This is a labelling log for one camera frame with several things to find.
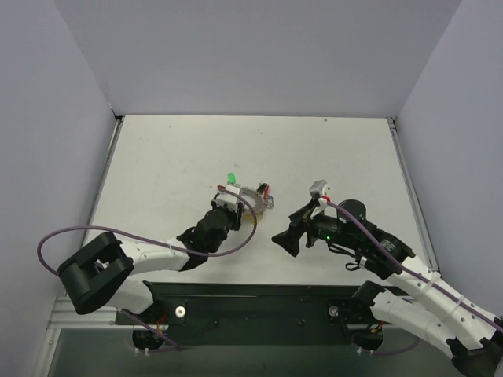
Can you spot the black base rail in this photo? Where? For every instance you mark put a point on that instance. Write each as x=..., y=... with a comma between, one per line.
x=258, y=314

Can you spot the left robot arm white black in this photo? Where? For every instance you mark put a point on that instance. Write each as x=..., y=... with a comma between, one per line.
x=99, y=273

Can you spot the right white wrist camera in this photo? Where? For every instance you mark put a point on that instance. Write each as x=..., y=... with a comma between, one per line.
x=319, y=192

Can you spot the green key tag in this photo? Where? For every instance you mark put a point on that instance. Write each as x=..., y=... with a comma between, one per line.
x=231, y=179

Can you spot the metal band with key rings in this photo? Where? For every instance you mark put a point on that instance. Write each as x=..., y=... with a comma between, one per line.
x=258, y=204

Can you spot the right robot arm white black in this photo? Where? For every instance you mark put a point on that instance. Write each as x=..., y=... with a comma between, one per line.
x=471, y=337

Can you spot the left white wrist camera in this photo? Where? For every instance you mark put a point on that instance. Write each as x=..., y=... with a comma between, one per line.
x=230, y=194

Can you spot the black key tag with key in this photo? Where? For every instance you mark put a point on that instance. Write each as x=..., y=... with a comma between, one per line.
x=263, y=190

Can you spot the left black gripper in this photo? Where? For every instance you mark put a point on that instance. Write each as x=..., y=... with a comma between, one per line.
x=234, y=214

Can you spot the aluminium table frame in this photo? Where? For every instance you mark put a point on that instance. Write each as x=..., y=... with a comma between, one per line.
x=408, y=188

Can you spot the yellow key tag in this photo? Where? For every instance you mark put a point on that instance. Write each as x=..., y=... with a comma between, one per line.
x=251, y=217

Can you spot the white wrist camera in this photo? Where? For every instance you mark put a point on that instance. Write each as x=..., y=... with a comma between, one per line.
x=319, y=192
x=230, y=194

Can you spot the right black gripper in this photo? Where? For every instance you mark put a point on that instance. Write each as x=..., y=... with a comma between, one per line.
x=302, y=230

